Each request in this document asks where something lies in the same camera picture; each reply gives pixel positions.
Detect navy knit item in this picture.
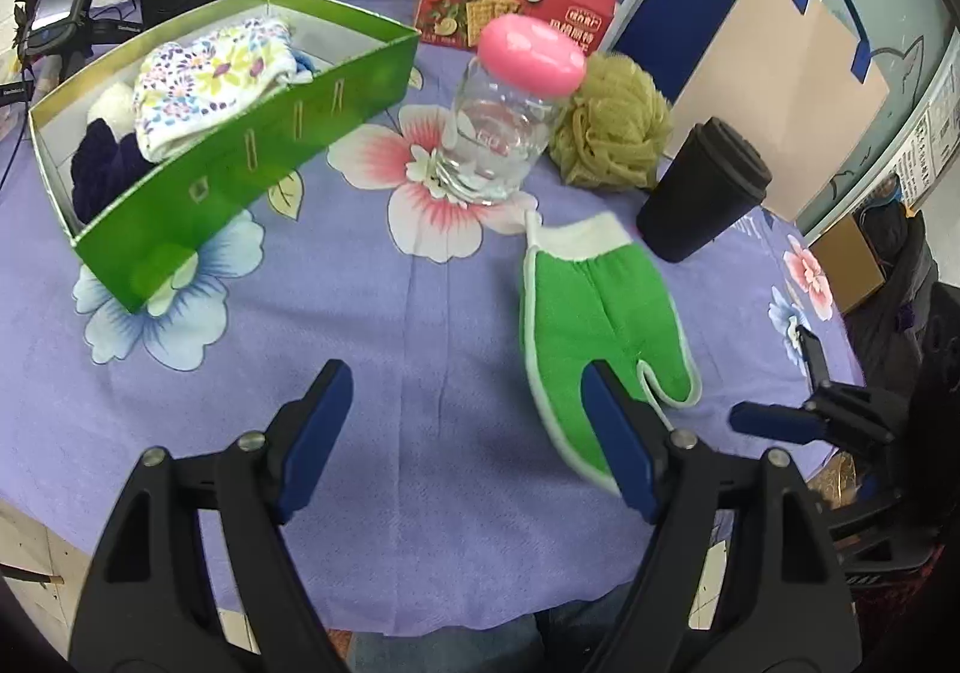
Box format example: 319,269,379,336
70,118,162,224

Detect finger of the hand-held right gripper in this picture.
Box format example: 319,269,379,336
796,326,835,390
731,380,916,453

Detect olive bath pouf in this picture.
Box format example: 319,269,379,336
549,53,674,190

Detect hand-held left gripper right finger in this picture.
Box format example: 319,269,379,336
581,359,863,673

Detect green cardboard box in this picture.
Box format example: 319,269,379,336
28,0,421,314

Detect brown cardboard box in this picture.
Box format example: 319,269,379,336
806,215,886,314

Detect white fluffy item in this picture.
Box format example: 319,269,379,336
86,80,140,134

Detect black cup with lid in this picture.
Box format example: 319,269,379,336
637,116,773,263

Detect black phone on mount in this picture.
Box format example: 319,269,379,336
15,0,100,55

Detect dark jacket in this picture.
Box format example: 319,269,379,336
844,197,960,404

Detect floral print cloth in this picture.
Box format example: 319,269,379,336
133,17,301,163

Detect paper bag with blue handles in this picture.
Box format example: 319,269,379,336
611,0,891,223

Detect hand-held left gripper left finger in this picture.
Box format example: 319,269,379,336
69,358,355,673

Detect green bath mitt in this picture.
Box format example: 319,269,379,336
521,208,702,498

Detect purple floral tablecloth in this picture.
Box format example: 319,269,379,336
0,0,863,636

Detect glass jar with pink lid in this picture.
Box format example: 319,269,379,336
439,14,587,205

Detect window notice sheet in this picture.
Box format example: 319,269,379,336
896,39,960,209

